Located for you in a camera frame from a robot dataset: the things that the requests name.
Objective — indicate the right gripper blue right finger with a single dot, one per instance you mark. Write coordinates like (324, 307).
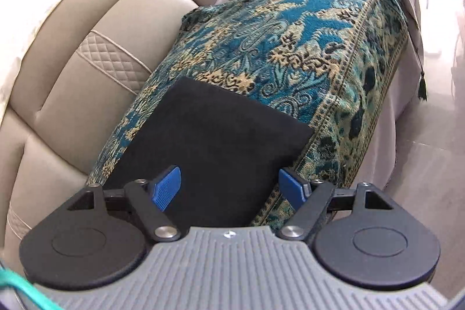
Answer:
(310, 200)

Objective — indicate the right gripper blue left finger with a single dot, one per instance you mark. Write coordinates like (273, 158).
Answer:
(150, 198)

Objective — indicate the black pants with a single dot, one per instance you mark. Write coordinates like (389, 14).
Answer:
(229, 149)

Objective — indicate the blue paisley sofa throw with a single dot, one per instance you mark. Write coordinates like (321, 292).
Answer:
(327, 63)

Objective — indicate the beige leather sofa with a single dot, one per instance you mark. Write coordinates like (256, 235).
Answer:
(71, 68)

